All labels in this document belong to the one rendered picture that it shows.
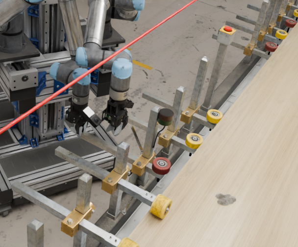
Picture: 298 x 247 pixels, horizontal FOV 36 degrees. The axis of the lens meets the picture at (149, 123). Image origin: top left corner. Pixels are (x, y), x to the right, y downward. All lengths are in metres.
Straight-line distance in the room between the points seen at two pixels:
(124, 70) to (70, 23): 0.45
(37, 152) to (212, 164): 1.34
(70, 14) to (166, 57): 2.67
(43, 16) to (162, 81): 1.97
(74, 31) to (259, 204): 1.08
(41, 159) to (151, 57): 1.99
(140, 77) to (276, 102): 1.89
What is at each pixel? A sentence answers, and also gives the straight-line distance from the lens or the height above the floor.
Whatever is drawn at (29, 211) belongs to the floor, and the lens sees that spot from 2.94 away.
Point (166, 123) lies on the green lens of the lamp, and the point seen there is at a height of 1.10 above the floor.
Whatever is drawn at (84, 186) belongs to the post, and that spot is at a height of 1.11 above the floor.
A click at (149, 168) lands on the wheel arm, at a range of 2.01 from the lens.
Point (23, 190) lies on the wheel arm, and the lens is 1.74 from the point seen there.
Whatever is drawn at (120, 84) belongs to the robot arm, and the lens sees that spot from 1.72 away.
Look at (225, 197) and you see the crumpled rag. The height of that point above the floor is 0.92.
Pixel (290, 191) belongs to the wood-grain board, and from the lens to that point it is 2.07.
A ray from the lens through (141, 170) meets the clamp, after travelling 1.99.
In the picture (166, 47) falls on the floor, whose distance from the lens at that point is 4.79.
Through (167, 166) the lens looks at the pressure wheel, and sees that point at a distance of 1.97.
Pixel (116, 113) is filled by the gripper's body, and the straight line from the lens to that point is 1.80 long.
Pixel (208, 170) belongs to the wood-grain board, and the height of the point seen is 0.90.
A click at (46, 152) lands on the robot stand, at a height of 0.21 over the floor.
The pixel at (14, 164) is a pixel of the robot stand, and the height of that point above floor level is 0.21.
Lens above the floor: 2.23
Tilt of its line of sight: 37 degrees down
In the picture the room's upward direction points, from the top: 11 degrees clockwise
